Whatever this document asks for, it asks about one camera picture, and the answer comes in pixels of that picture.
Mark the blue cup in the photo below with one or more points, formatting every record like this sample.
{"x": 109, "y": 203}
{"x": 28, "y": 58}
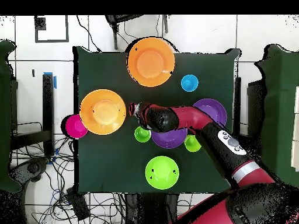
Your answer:
{"x": 189, "y": 82}

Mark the orange bowl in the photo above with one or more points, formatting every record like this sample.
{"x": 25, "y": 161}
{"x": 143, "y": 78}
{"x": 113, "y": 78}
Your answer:
{"x": 150, "y": 63}
{"x": 102, "y": 112}

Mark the black power adapter box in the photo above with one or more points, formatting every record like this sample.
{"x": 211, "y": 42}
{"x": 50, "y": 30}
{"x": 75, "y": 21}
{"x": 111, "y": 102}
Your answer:
{"x": 78, "y": 205}

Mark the green cup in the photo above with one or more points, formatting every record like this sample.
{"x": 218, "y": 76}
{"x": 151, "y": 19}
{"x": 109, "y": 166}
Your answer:
{"x": 141, "y": 135}

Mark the grey pedestal foot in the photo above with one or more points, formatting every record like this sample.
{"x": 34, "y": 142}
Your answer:
{"x": 33, "y": 168}

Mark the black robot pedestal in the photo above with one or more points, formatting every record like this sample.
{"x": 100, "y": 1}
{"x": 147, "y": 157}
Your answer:
{"x": 151, "y": 207}

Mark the dark green table cloth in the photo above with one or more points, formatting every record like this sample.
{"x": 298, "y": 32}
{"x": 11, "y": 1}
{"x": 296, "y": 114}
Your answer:
{"x": 105, "y": 168}

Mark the black camera tripod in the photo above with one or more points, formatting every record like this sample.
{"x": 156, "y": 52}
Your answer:
{"x": 115, "y": 35}

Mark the green cloth covered table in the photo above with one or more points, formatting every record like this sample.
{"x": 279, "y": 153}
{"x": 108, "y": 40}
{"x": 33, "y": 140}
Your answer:
{"x": 4, "y": 116}
{"x": 280, "y": 116}

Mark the purple bowl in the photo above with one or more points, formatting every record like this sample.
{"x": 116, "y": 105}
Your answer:
{"x": 169, "y": 138}
{"x": 212, "y": 108}

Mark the white box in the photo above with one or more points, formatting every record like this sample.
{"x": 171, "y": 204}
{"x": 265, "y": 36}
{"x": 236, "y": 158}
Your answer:
{"x": 296, "y": 128}

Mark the red bowl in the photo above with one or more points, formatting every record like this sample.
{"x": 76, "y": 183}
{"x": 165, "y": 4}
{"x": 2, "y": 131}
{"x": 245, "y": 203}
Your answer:
{"x": 73, "y": 128}

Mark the yellow-green cup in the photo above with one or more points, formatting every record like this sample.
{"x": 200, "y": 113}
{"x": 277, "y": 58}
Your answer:
{"x": 191, "y": 143}

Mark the green bowl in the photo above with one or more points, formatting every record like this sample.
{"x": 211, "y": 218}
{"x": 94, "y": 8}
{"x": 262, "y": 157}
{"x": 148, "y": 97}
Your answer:
{"x": 162, "y": 172}

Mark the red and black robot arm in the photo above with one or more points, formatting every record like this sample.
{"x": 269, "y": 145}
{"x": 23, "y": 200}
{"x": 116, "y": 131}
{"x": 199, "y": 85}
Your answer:
{"x": 186, "y": 116}

